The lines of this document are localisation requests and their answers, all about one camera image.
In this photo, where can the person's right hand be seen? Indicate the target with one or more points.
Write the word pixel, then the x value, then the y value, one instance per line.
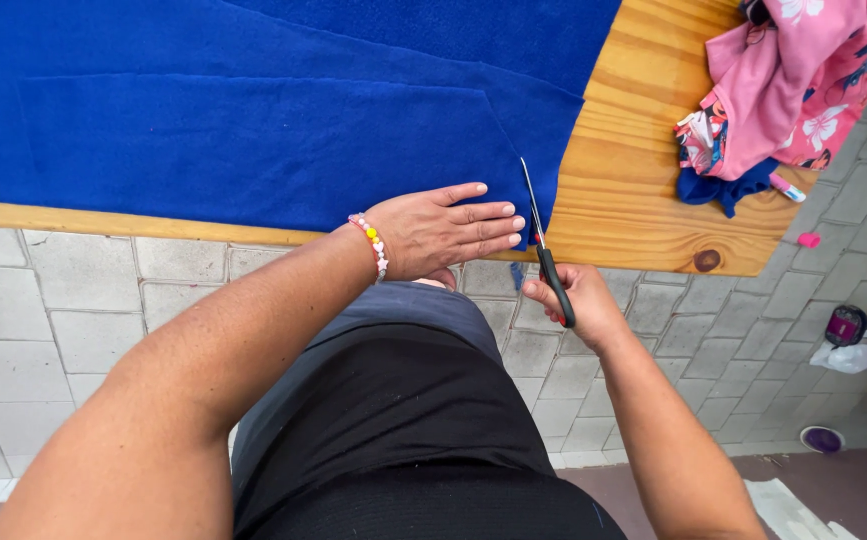
pixel 582 304

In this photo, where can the person's left hand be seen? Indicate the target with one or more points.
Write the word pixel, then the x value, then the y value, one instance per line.
pixel 422 236

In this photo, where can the blue fleece fabric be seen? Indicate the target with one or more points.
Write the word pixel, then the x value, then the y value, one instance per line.
pixel 253 112

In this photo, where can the small blue fabric scrap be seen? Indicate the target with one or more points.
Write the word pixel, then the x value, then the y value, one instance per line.
pixel 516 276

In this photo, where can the person's grey trousers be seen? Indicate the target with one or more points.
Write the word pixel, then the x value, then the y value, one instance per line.
pixel 403 307

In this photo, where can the dark blue fabric scrap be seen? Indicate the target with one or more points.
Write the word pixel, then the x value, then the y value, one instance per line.
pixel 722 187

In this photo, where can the person's black shirt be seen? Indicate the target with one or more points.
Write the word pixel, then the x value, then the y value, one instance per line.
pixel 418 442

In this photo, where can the pink white marker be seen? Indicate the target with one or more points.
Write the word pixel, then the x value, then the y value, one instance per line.
pixel 787 188

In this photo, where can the black pink tape measure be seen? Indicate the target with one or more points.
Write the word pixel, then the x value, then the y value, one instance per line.
pixel 845 325

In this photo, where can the white plastic bag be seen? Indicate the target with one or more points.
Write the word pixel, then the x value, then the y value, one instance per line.
pixel 850 356

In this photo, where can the purple round lid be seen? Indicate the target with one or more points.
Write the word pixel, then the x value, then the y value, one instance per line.
pixel 822 439

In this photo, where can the white paper sheet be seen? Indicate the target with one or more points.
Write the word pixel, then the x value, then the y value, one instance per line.
pixel 793 514

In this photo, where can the pink floral fabric heap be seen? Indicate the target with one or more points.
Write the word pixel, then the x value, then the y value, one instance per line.
pixel 793 82

